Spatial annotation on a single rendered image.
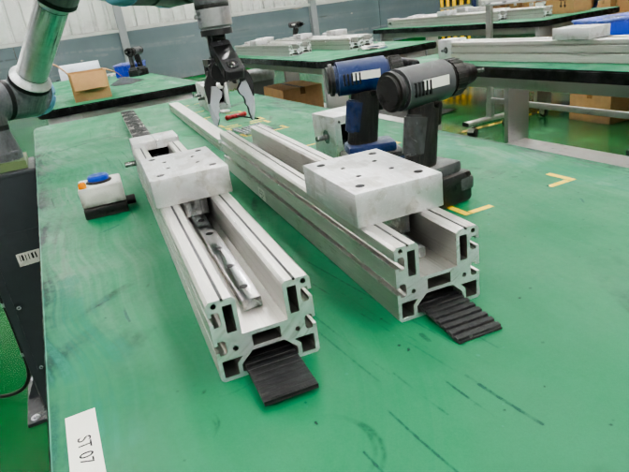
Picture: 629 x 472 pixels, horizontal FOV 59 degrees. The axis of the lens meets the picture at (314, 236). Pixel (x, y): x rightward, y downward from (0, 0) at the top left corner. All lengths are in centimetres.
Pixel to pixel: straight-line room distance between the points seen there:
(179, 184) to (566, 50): 184
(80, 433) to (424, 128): 60
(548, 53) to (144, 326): 205
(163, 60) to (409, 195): 1195
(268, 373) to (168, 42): 1209
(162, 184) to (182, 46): 1182
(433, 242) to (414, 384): 19
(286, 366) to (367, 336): 9
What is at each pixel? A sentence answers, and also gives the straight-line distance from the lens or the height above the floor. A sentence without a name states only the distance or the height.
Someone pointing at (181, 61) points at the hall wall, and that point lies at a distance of 1258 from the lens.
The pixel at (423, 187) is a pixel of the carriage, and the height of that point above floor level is 89.
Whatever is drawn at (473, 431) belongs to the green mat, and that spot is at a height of 78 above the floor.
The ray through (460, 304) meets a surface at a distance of 61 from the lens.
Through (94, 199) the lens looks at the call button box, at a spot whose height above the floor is 82.
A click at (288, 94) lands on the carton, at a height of 42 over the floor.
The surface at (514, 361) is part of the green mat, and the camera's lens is 54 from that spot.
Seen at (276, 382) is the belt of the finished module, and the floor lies 79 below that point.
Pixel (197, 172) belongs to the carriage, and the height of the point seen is 90.
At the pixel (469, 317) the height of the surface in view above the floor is 79.
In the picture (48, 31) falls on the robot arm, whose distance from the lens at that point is 175.
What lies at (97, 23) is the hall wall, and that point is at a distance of 1233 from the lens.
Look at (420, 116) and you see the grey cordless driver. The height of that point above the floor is 93.
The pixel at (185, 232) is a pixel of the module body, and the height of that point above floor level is 86.
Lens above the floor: 109
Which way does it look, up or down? 22 degrees down
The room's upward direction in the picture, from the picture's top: 8 degrees counter-clockwise
